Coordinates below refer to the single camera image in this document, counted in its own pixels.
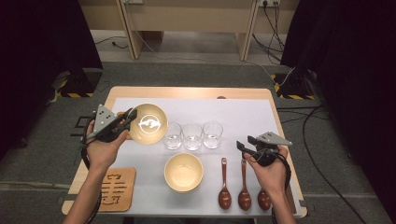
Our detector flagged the person's left hand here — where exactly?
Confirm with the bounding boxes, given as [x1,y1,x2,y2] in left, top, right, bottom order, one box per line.
[86,119,131,172]

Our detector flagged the thick black floor cable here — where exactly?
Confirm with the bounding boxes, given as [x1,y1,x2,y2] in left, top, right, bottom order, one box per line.
[302,105,370,224]

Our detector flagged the clear glass cup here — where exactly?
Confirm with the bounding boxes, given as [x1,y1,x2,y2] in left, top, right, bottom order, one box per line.
[163,121,183,151]
[181,122,204,152]
[202,120,224,149]

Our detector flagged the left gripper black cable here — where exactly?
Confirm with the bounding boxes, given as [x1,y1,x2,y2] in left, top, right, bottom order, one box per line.
[79,114,105,224]

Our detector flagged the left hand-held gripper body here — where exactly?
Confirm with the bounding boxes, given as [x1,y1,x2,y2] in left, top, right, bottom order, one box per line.
[85,104,127,144]

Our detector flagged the black curtain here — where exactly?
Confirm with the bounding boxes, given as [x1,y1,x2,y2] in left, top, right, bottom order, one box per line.
[279,0,396,220]
[0,0,105,161]

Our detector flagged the beige wooden desk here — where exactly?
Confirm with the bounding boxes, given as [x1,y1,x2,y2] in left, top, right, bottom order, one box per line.
[115,0,262,62]

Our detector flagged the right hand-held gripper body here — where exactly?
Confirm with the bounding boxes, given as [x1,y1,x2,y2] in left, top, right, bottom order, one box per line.
[251,131,293,168]

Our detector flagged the black stand base striped tape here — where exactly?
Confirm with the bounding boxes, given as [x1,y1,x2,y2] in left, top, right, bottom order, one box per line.
[270,72,316,101]
[55,67,105,99]

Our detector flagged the thin black floor cables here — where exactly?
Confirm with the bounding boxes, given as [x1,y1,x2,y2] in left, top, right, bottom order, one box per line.
[276,105,331,124]

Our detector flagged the person's right hand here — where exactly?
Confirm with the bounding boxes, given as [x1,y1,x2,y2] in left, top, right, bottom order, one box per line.
[243,145,290,200]

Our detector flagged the row of brown chopsticks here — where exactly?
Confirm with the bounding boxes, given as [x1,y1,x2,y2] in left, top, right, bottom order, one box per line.
[284,183,297,215]

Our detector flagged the cream bowl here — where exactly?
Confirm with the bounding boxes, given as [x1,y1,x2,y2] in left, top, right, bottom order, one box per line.
[163,152,205,191]
[169,185,204,194]
[128,103,169,146]

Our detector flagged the brown wooden spoon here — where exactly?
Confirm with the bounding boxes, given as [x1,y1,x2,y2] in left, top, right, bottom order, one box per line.
[218,157,233,211]
[257,188,272,212]
[237,158,252,212]

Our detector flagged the black power cable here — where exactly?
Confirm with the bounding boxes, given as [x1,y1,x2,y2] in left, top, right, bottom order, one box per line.
[251,32,283,63]
[93,35,129,50]
[262,2,286,53]

